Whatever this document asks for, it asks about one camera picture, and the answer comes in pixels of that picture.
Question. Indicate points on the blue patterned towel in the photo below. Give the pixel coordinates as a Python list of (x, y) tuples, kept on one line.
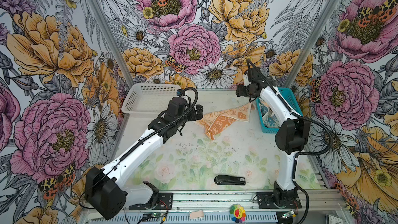
[(269, 119)]

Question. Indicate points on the aluminium front rail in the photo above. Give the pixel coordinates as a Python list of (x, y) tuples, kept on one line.
[(211, 200)]

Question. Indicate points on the teal plastic basket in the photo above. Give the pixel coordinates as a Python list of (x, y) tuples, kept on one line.
[(290, 99)]

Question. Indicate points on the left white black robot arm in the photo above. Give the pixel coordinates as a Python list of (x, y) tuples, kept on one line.
[(106, 188)]

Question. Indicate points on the black stapler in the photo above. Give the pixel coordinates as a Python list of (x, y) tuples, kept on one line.
[(229, 180)]

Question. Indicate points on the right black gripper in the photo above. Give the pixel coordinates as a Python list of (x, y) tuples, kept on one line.
[(240, 91)]

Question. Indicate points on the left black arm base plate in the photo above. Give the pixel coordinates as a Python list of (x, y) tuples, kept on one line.
[(164, 201)]

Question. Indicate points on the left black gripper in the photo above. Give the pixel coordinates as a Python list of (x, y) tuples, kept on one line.
[(193, 117)]

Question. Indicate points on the orange rabbit print towel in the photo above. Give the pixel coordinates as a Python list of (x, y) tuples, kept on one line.
[(216, 122)]

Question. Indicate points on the pink eraser block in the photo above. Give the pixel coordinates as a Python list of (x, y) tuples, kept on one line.
[(196, 214)]

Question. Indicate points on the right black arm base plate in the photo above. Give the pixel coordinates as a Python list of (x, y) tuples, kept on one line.
[(275, 200)]

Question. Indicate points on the white plastic basket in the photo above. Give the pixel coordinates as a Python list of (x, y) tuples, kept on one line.
[(149, 98)]

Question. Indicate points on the colourful flower toy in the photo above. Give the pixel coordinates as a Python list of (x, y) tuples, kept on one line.
[(237, 213)]

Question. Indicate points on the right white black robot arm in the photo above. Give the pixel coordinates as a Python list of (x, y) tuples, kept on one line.
[(290, 138)]

